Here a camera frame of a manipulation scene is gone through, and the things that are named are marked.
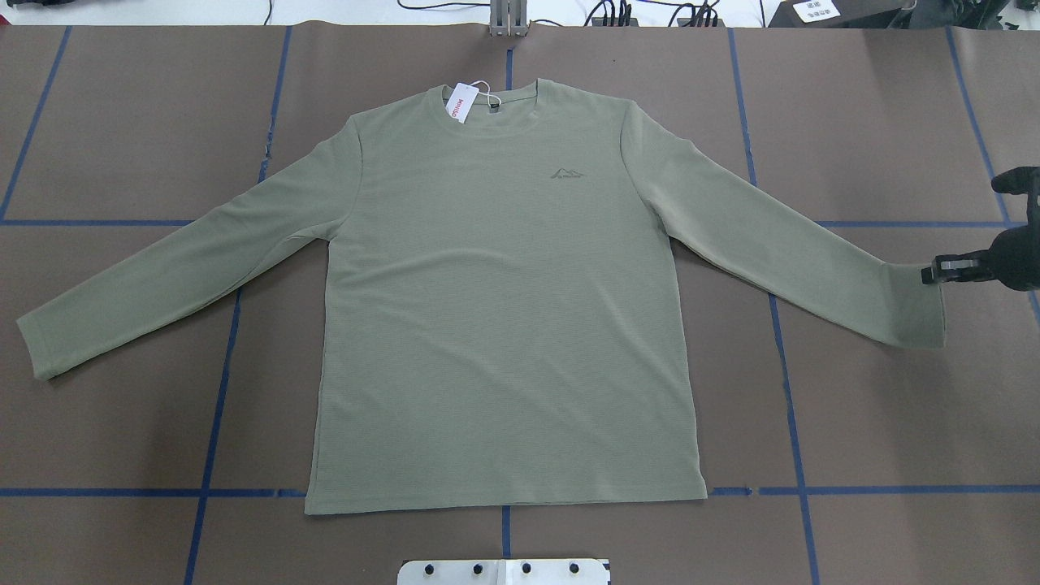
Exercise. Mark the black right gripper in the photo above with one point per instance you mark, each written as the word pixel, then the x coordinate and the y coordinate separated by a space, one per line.
pixel 1019 258

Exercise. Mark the olive green long-sleeve shirt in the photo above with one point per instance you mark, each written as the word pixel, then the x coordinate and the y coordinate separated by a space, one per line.
pixel 502 316

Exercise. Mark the white red price tag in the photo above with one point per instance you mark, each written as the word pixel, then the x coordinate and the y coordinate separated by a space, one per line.
pixel 465 96

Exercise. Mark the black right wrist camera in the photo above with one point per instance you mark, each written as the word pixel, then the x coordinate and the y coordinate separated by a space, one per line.
pixel 1018 181

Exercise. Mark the grey aluminium camera post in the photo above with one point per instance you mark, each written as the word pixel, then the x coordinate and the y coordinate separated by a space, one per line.
pixel 508 18

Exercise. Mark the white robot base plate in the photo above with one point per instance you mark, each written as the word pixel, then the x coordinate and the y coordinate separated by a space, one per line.
pixel 506 571

